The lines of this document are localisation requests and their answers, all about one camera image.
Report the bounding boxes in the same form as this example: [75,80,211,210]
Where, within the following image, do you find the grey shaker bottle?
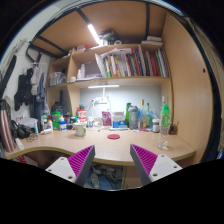
[128,106,138,129]

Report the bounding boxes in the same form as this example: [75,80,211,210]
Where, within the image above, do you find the white desk lamp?
[89,84,119,115]

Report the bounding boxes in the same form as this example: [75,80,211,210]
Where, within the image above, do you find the red round coaster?
[107,134,120,140]

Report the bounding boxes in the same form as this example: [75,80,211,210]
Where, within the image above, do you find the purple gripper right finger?
[130,144,181,186]

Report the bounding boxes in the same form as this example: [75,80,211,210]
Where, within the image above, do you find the red white canister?
[77,109,86,122]

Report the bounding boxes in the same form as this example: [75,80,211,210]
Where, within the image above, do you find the hanging dark clothes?
[14,65,46,111]

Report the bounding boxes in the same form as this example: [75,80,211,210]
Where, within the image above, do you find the white green mug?
[74,122,86,137]

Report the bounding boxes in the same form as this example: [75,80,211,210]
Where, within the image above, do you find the white blue bottle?
[59,115,67,131]

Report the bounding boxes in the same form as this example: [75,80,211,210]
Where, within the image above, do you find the green glass bottle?
[125,102,131,127]

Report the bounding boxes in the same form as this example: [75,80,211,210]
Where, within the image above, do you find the led light strip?
[88,24,101,46]

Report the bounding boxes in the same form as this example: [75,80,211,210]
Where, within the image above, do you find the pink pouch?
[102,111,112,126]

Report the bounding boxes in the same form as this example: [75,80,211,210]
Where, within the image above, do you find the green container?
[52,112,61,130]

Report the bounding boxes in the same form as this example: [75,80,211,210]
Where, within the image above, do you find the wooden desk with shelves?
[4,13,214,189]

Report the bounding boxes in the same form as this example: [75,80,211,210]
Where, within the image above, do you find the clear bottle green cap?
[157,104,171,150]

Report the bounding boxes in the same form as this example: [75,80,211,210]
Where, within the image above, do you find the row of books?
[95,45,169,78]

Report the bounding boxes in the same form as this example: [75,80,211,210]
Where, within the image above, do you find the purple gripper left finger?
[46,145,95,187]

